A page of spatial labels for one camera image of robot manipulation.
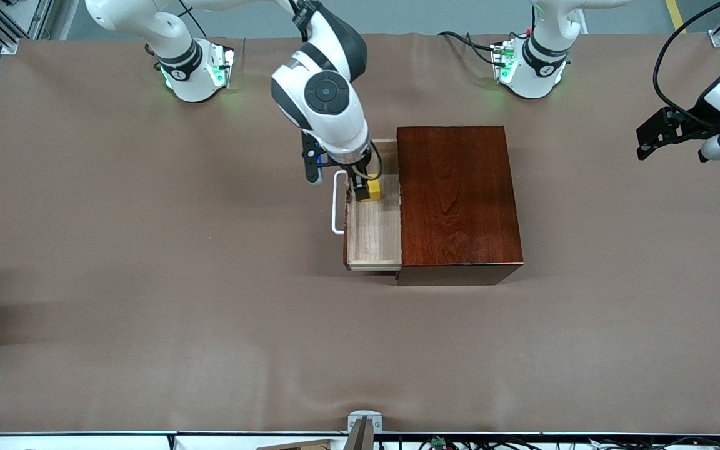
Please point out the yellow block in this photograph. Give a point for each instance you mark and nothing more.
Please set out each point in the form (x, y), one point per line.
(372, 190)

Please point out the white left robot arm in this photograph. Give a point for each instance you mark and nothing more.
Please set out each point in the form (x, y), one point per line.
(541, 62)

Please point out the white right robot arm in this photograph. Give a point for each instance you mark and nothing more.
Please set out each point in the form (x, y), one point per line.
(329, 106)

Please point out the dark red-brown wooden cabinet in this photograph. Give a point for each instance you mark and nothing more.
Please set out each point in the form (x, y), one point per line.
(460, 206)

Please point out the yellow floor tape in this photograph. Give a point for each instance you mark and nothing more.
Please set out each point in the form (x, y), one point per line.
(676, 15)

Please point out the brown table cloth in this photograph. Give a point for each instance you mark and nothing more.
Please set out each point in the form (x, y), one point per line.
(210, 312)

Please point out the brown cardboard piece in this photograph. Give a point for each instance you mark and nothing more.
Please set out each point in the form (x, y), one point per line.
(297, 445)

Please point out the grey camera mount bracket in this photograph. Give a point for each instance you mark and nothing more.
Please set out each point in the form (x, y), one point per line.
(364, 425)

